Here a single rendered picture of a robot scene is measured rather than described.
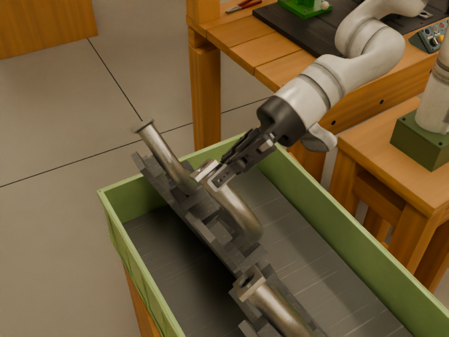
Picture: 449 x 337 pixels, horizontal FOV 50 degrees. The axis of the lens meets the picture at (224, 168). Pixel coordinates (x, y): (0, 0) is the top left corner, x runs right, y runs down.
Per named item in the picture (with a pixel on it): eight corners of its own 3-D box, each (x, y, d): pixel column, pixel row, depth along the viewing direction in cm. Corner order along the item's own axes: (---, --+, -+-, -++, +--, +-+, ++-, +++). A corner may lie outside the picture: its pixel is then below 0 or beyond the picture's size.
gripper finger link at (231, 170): (236, 156, 69) (210, 180, 68) (241, 156, 66) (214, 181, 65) (242, 164, 69) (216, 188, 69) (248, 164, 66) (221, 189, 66)
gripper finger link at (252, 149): (265, 132, 65) (233, 155, 68) (263, 136, 64) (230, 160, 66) (278, 146, 66) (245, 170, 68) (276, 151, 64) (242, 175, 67)
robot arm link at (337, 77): (340, 124, 73) (299, 93, 77) (410, 61, 75) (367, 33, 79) (339, 99, 67) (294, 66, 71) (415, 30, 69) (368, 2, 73)
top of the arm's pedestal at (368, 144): (508, 166, 128) (514, 155, 125) (429, 220, 115) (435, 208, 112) (411, 105, 147) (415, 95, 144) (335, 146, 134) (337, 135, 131)
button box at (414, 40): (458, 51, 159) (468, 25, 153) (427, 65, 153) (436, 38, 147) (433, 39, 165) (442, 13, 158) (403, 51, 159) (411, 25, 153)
